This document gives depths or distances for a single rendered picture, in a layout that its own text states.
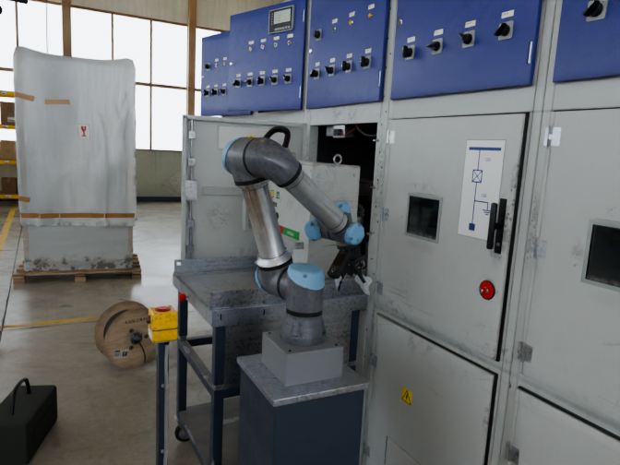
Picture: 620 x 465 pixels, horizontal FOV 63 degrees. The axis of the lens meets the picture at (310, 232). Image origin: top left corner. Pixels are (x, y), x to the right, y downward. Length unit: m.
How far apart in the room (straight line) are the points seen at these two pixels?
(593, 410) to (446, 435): 0.56
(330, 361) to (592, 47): 1.10
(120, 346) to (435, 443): 2.14
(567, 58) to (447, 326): 0.88
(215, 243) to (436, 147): 1.29
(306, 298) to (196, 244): 1.15
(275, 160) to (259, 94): 1.52
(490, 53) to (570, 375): 0.93
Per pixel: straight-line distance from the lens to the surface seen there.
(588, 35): 1.48
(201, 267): 2.43
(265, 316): 1.95
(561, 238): 1.46
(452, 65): 1.78
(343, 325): 2.16
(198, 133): 2.55
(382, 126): 2.07
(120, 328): 3.40
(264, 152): 1.43
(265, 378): 1.59
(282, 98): 2.77
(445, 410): 1.87
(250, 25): 3.06
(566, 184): 1.46
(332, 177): 2.04
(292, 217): 2.16
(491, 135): 1.62
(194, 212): 2.56
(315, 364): 1.56
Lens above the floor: 1.44
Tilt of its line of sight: 9 degrees down
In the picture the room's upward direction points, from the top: 3 degrees clockwise
